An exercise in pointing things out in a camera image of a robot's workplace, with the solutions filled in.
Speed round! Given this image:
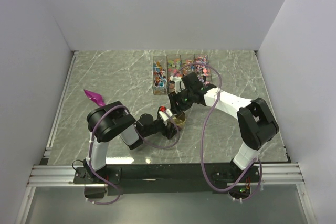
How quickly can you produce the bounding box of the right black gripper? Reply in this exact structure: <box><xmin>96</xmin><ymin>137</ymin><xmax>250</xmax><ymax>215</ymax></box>
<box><xmin>168</xmin><ymin>88</ymin><xmax>194</xmax><ymax>116</ymax></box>

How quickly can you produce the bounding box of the white gold jar lid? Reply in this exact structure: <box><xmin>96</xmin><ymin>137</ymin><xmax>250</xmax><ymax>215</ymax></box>
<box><xmin>173</xmin><ymin>112</ymin><xmax>186</xmax><ymax>123</ymax></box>

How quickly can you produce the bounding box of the clear plastic jar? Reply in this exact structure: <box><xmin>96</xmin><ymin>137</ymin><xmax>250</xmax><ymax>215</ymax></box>
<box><xmin>176</xmin><ymin>119</ymin><xmax>186</xmax><ymax>129</ymax></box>

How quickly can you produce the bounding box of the clear compartment candy box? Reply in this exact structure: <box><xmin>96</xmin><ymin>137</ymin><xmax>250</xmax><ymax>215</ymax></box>
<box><xmin>152</xmin><ymin>54</ymin><xmax>213</xmax><ymax>95</ymax></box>

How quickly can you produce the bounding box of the magenta plastic scoop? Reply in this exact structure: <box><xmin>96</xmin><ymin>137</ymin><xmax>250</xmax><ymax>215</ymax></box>
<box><xmin>83</xmin><ymin>89</ymin><xmax>106</xmax><ymax>107</ymax></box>

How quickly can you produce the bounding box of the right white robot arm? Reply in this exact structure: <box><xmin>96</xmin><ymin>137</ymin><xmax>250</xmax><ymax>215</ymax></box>
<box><xmin>169</xmin><ymin>72</ymin><xmax>279</xmax><ymax>182</ymax></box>

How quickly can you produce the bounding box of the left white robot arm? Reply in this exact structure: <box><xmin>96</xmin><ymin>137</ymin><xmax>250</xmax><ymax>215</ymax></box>
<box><xmin>84</xmin><ymin>101</ymin><xmax>180</xmax><ymax>183</ymax></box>

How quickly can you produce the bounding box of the black base beam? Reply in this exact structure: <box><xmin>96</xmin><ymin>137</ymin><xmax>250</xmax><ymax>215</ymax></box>
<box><xmin>73</xmin><ymin>162</ymin><xmax>263</xmax><ymax>196</ymax></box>

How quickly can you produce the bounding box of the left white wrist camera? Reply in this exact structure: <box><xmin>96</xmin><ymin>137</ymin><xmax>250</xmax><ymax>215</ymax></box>
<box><xmin>159</xmin><ymin>108</ymin><xmax>174</xmax><ymax>122</ymax></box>

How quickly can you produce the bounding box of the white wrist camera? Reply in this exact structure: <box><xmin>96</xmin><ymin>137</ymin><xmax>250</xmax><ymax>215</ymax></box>
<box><xmin>159</xmin><ymin>108</ymin><xmax>174</xmax><ymax>122</ymax></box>
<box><xmin>170</xmin><ymin>76</ymin><xmax>185</xmax><ymax>93</ymax></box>

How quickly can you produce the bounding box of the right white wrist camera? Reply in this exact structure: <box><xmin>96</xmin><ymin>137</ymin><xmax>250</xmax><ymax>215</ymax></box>
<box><xmin>170</xmin><ymin>76</ymin><xmax>185</xmax><ymax>93</ymax></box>

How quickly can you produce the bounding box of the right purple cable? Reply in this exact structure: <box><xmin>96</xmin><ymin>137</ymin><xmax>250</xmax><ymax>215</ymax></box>
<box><xmin>173</xmin><ymin>63</ymin><xmax>263</xmax><ymax>204</ymax></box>

